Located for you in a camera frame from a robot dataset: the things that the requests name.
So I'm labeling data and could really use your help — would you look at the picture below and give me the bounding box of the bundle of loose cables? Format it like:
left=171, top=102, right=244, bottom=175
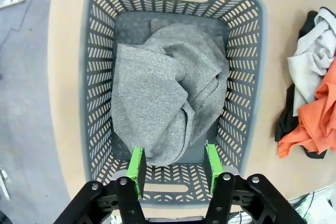
left=288, top=186, right=336, bottom=224

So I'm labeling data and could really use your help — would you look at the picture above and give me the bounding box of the orange cartoon print T-shirt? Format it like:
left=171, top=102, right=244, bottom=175
left=277, top=57, right=336, bottom=159

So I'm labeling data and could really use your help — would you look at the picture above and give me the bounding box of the dark grey heather garment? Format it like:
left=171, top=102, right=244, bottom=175
left=111, top=18, right=230, bottom=167

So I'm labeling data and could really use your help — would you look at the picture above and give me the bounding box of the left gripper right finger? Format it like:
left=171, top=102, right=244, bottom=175
left=204, top=142, right=302, bottom=224

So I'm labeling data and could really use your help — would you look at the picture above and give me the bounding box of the light grey garment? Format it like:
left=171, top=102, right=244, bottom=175
left=287, top=7, right=336, bottom=117

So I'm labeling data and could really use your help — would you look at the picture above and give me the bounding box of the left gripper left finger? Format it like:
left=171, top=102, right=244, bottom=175
left=56, top=146, right=148, bottom=224

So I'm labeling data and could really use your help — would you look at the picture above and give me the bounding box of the grey plastic lattice basket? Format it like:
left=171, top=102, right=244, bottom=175
left=78, top=0, right=268, bottom=212

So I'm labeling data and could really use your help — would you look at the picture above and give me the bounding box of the black garment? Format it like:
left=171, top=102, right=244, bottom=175
left=274, top=10, right=336, bottom=159

